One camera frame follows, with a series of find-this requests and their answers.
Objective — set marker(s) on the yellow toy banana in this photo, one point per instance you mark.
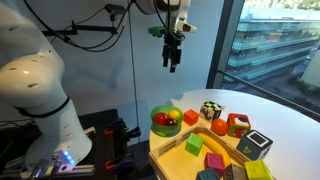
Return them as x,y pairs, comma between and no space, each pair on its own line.
213,145

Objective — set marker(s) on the green block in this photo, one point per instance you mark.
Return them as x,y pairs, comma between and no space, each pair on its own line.
194,144

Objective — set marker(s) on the yellow-green block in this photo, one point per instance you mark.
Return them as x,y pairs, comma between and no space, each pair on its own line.
257,170

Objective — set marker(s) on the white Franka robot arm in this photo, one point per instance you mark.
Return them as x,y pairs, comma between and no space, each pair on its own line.
33,76

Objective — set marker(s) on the black external camera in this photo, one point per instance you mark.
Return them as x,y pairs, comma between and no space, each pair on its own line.
114,9

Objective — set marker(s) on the grey cube with white square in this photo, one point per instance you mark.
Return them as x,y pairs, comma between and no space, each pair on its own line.
253,145

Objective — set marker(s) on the grey block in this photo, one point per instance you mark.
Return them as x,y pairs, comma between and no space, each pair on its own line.
235,172

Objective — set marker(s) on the wooden tray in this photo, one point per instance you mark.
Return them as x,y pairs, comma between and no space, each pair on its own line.
173,163

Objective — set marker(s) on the blue block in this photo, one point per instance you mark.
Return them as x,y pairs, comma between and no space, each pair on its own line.
207,174

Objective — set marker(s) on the yellow toy fruit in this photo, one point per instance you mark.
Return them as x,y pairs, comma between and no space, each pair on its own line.
173,114

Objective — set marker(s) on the orange block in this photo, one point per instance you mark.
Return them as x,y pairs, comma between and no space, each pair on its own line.
191,117

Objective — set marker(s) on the pink block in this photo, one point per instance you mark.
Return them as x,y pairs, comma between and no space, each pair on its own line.
214,163

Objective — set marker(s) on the dark purple toy plum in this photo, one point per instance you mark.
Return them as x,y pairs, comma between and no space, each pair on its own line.
171,122

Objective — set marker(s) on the dark window frame pillar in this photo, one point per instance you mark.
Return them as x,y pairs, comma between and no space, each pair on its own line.
221,43

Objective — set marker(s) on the red toy apple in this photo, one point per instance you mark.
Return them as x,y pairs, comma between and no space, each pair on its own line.
160,118

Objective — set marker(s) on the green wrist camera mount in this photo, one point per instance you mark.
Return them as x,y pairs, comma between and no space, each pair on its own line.
156,31

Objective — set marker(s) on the orange toy fruit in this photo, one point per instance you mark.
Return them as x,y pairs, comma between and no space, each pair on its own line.
219,127

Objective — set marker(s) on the black orange clamp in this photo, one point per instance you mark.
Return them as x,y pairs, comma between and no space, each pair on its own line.
116,128
118,162

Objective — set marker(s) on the black robot stand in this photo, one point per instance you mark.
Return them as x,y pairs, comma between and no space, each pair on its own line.
100,143

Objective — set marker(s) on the dark window railing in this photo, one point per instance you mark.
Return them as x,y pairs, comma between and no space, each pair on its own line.
266,95

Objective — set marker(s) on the green plastic bowl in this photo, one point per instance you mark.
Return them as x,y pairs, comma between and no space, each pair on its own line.
159,130

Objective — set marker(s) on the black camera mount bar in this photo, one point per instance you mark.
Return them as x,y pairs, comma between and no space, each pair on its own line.
90,28

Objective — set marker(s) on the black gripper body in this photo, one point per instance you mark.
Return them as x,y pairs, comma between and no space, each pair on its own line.
172,45

